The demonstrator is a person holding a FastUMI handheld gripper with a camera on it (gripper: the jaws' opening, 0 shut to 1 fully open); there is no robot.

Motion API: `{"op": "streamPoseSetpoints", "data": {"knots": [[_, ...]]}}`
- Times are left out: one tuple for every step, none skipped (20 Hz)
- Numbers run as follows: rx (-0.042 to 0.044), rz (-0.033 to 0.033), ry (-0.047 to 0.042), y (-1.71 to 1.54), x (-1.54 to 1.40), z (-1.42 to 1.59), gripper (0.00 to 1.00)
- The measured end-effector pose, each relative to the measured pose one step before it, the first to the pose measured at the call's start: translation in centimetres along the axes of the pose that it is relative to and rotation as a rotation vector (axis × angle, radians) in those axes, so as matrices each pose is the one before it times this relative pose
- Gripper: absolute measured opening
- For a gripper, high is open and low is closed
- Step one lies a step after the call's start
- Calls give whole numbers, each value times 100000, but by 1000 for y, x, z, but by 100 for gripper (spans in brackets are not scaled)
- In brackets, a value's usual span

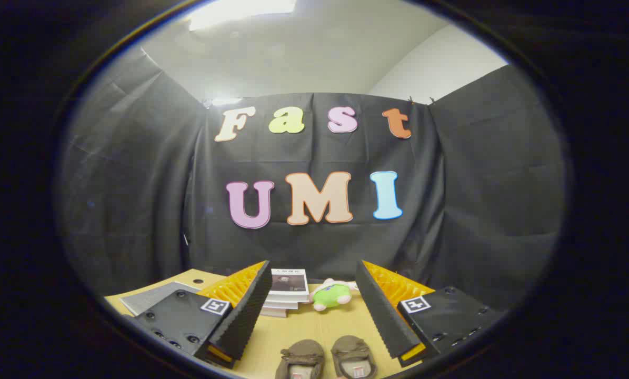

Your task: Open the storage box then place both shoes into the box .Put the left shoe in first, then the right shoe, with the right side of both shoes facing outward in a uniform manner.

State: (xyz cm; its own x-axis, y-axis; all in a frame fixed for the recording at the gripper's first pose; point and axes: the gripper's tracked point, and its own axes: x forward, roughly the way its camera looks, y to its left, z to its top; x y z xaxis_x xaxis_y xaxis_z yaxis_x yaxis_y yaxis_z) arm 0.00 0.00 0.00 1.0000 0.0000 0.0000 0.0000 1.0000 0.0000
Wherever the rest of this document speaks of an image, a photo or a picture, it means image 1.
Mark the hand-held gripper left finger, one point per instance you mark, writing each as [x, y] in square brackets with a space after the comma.
[240, 321]

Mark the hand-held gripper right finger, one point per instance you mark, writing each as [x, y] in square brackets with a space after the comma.
[385, 316]

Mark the brown shoe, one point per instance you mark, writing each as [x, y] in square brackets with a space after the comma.
[352, 350]
[301, 353]

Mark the pale thin book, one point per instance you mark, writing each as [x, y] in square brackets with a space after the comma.
[273, 312]

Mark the green plush toy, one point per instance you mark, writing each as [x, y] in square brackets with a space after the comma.
[329, 297]

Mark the white portrait cover book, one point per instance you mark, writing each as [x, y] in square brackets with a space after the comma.
[289, 281]

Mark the black backdrop cloth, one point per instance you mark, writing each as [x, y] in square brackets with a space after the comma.
[135, 210]

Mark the ceiling light panel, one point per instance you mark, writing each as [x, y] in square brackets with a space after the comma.
[240, 13]

